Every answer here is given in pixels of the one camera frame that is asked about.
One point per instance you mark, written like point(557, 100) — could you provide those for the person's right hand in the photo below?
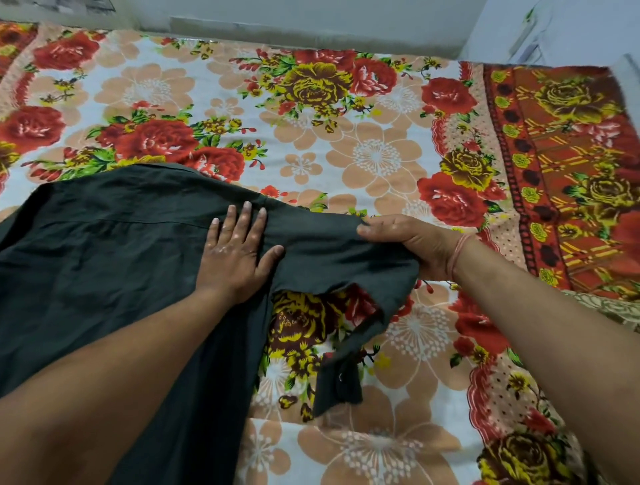
point(420, 242)

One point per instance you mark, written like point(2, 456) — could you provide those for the person's left hand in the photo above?
point(231, 265)

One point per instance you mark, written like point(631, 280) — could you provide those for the person's right fingers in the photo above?
point(382, 230)

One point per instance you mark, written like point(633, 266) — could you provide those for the person's left middle finger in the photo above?
point(242, 220)

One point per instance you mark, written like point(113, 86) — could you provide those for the person's left thumb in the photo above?
point(270, 259)

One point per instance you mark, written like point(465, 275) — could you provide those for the person's left little finger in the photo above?
point(212, 232)

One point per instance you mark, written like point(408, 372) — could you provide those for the dark green shirt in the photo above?
point(135, 300)

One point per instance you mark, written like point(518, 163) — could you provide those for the person's left forearm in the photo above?
point(100, 384)

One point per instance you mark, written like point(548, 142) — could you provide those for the person's right forearm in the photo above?
point(555, 344)

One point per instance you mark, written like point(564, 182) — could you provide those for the red thread wristband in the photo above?
point(458, 255)

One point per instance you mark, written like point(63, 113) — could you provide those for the floral bed sheet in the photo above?
point(350, 150)

